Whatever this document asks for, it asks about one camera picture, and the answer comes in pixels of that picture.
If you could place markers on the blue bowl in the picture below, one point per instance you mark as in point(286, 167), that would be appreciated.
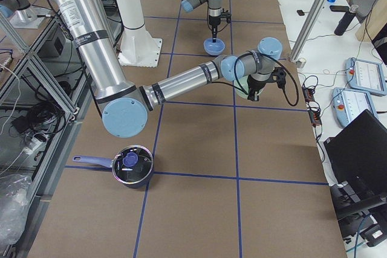
point(214, 47)

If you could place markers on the orange black usb hub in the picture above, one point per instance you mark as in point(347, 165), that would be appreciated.
point(313, 107)

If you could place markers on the aluminium frame post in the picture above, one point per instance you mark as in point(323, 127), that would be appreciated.
point(304, 33)

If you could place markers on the near blue teach pendant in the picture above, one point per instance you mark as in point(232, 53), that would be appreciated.
point(348, 104)

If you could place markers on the green bowl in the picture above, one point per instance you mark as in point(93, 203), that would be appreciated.
point(242, 88)

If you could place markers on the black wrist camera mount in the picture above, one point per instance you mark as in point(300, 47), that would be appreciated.
point(225, 16)
point(280, 75)

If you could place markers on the dark blue saucepan with lid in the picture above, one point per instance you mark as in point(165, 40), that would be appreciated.
point(133, 166)

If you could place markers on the blue teach pendant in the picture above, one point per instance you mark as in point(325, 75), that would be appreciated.
point(365, 75)
point(348, 104)

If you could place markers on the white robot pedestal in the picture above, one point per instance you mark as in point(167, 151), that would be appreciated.
point(137, 47)

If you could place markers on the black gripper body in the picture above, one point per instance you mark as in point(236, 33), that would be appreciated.
point(213, 22)
point(256, 84)

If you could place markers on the crumpled clear plastic bag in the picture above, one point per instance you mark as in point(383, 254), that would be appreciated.
point(14, 207)

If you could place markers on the black laptop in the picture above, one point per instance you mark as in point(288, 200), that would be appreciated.
point(359, 151)

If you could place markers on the black smartphone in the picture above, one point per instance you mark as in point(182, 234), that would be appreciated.
point(339, 8)

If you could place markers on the far blue teach pendant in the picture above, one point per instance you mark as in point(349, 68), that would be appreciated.
point(365, 75)

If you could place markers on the black thermos bottle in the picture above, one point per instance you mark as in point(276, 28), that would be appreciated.
point(349, 15)

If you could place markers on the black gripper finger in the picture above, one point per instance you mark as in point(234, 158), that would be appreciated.
point(253, 97)
point(214, 31)

